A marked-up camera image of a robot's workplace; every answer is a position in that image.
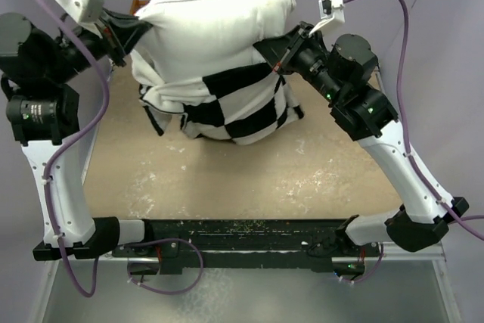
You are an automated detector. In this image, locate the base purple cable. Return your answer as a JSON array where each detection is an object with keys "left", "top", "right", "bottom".
[
  {"left": 338, "top": 243, "right": 385, "bottom": 287},
  {"left": 127, "top": 238, "right": 205, "bottom": 294}
]

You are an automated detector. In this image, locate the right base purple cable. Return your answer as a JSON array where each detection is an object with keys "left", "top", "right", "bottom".
[{"left": 338, "top": 243, "right": 385, "bottom": 287}]

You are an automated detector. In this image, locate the white pillow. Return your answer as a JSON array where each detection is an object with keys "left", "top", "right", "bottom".
[{"left": 131, "top": 0, "right": 296, "bottom": 85}]

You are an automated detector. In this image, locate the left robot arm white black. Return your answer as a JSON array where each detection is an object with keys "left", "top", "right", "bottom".
[{"left": 1, "top": 10, "right": 156, "bottom": 261}]

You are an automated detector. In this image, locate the black white checkered pillowcase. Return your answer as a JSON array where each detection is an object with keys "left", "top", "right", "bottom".
[{"left": 134, "top": 59, "right": 304, "bottom": 145}]

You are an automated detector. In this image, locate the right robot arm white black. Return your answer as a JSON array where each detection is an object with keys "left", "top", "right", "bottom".
[{"left": 254, "top": 22, "right": 469, "bottom": 256}]

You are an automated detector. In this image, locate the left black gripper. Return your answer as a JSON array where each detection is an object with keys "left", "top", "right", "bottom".
[{"left": 42, "top": 5, "right": 150, "bottom": 85}]

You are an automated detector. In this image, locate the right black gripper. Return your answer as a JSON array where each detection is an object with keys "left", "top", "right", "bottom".
[{"left": 254, "top": 21, "right": 343, "bottom": 104}]

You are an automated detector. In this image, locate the wooden shelf rack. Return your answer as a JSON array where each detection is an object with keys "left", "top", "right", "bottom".
[{"left": 130, "top": 0, "right": 149, "bottom": 15}]

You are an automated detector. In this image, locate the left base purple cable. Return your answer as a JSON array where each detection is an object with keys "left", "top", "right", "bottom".
[{"left": 127, "top": 238, "right": 205, "bottom": 294}]

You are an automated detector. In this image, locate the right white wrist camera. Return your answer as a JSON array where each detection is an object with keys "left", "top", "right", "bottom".
[{"left": 309, "top": 0, "right": 345, "bottom": 36}]

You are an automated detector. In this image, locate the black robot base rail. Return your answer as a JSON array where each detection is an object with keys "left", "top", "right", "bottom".
[{"left": 113, "top": 219, "right": 379, "bottom": 275}]

